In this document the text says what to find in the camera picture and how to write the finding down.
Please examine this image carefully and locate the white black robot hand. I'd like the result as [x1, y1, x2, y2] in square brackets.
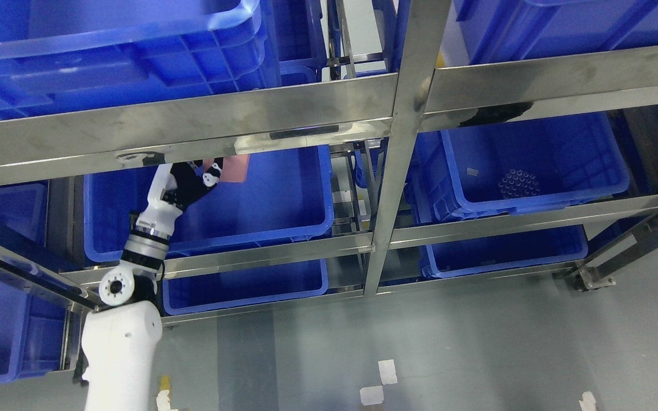
[130, 157, 224, 244]

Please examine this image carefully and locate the pink plastic storage box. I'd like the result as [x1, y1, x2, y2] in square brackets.
[202, 154, 250, 187]

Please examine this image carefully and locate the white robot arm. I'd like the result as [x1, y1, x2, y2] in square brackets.
[82, 220, 168, 410]

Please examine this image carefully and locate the blue shelf container middle left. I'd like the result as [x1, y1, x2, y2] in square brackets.
[83, 146, 334, 263]

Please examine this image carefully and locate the blue shelf container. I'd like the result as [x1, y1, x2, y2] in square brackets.
[404, 112, 629, 222]
[83, 146, 334, 263]

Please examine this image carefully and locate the steel shelf rack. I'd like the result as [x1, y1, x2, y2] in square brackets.
[0, 0, 658, 377]

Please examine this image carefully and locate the blue shelf container middle right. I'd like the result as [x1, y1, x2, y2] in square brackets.
[404, 112, 629, 222]

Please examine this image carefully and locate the blue bin bottom left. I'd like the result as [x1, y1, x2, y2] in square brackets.
[162, 259, 329, 316]

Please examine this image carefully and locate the large blue bin top left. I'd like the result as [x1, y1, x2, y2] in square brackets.
[0, 1, 281, 120]

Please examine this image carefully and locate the blue bin left side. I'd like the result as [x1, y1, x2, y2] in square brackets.
[0, 182, 66, 384]

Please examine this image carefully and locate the blue bin top right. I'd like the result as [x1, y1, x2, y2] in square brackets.
[454, 1, 658, 65]

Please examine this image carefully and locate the blue bin bottom right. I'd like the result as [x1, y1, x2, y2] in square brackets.
[419, 225, 588, 279]

